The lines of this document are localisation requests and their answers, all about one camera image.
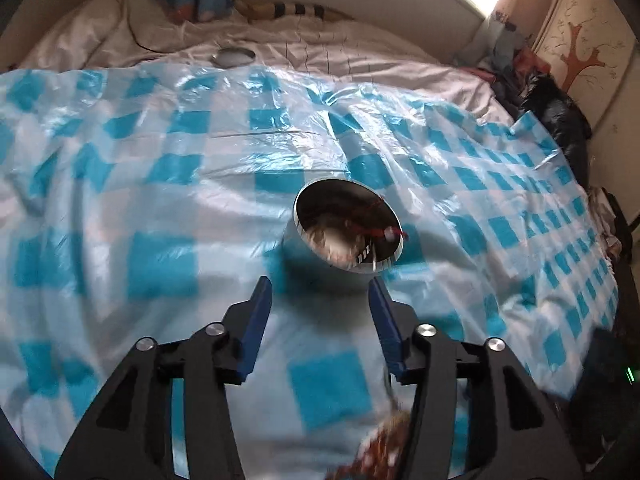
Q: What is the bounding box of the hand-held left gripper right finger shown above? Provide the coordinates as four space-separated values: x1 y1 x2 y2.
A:
368 277 586 480

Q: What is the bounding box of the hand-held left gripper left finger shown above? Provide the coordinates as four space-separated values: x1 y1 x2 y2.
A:
54 276 273 480

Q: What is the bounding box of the round metal tin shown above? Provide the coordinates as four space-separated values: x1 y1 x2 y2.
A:
281 178 405 293

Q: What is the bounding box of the red string bracelet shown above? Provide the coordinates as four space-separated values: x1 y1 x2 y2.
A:
350 195 410 242

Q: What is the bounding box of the blue checkered plastic sheet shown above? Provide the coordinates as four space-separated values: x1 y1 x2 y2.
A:
0 62 621 480

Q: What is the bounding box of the round metal tin lid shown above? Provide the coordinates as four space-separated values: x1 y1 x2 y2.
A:
211 47 254 67

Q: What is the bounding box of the black plastic bag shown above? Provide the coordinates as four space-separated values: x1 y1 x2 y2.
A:
520 75 594 183

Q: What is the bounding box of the white bed quilt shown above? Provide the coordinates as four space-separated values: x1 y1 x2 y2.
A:
20 0 516 126

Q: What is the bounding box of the pile of clothes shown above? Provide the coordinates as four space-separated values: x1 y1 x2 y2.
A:
465 10 551 106

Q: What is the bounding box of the striped plush tail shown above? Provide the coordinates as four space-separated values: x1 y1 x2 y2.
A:
235 0 356 23

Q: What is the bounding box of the wardrobe with tree decoration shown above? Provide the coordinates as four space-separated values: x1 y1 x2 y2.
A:
530 0 640 128

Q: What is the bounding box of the black cable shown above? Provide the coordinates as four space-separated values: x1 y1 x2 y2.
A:
119 0 168 54

